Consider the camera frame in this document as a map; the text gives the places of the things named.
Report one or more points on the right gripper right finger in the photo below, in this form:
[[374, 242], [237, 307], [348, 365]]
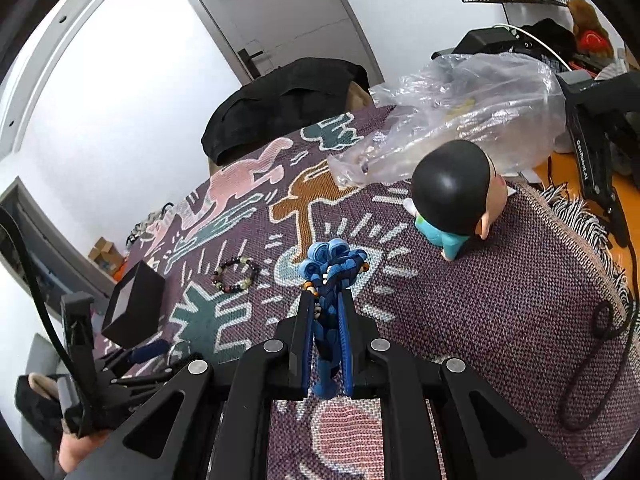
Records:
[[362, 377]]

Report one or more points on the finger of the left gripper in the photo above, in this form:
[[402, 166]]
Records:
[[148, 352]]

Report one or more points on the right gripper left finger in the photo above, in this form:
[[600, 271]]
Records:
[[293, 367]]

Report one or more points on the black white-lined jewelry box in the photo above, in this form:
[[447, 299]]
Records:
[[134, 309]]

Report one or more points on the left hand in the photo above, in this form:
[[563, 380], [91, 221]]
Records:
[[73, 449]]

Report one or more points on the cardboard box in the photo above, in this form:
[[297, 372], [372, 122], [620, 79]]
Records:
[[106, 256]]

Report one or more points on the purple patterned woven blanket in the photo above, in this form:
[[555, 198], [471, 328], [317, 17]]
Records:
[[517, 306]]

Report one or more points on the black-haired toy figurine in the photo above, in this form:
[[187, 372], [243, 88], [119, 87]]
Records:
[[456, 193]]

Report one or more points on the black jacket on chair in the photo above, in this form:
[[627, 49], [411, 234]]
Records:
[[314, 71]]

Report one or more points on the clear plastic bag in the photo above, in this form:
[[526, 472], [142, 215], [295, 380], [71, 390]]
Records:
[[509, 104]]

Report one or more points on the grey door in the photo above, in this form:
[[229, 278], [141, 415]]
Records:
[[256, 37]]

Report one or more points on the brown plush toy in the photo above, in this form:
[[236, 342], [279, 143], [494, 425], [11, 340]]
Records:
[[591, 38]]

